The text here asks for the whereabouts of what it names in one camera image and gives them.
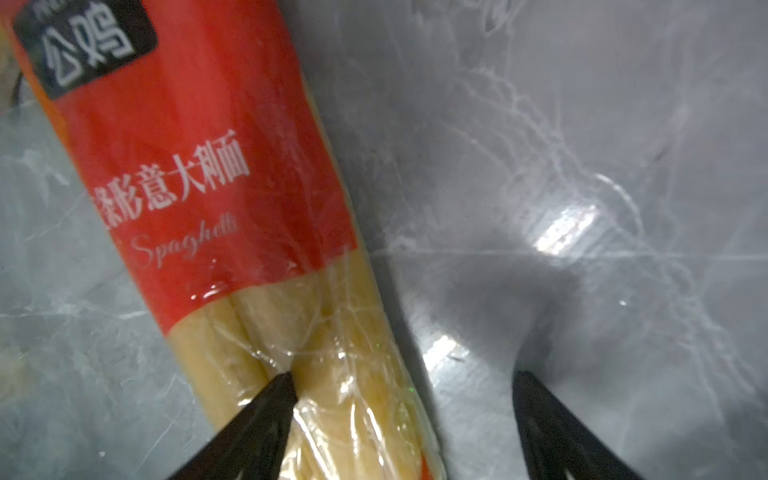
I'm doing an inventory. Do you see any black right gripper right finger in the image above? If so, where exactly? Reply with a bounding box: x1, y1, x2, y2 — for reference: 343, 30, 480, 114
512, 370, 641, 480

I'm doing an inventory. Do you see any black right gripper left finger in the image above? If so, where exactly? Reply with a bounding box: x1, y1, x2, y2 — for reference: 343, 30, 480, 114
169, 372, 298, 480

